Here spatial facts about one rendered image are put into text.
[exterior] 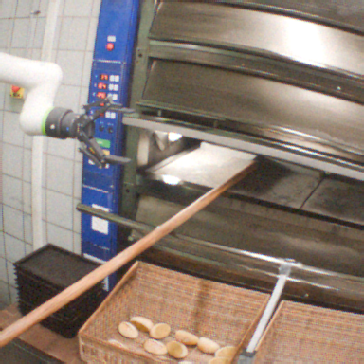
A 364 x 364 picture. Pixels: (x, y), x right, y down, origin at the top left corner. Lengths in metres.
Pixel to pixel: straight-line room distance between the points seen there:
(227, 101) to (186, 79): 0.18
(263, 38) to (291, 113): 0.28
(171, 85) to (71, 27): 0.53
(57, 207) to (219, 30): 1.04
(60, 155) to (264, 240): 0.89
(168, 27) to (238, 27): 0.26
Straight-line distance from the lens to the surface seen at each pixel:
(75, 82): 2.43
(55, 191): 2.60
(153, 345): 2.27
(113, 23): 2.28
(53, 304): 1.41
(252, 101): 2.10
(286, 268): 1.79
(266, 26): 2.07
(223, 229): 2.27
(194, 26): 2.15
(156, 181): 2.31
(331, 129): 2.03
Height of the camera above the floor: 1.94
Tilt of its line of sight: 19 degrees down
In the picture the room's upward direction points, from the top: 6 degrees clockwise
